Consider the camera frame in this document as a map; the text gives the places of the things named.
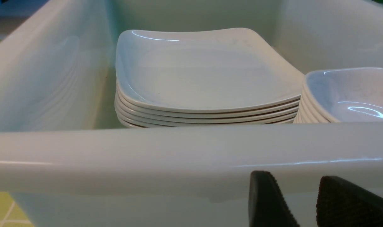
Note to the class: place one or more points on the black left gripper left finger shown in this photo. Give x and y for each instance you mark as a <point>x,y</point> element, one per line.
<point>266,204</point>

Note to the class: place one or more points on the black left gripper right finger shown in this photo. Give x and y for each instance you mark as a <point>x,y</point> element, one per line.
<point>341,203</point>

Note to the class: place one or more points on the stack of white small bowls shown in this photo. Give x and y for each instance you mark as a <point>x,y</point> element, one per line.
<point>342,95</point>

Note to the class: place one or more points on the stack of white square plates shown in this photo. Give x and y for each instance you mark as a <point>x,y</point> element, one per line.
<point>220,77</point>

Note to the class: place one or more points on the large white plastic tub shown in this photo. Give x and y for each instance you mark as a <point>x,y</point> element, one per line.
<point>67,161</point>

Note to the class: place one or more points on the green checkered tablecloth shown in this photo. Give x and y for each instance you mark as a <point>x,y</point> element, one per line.
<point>10,214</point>

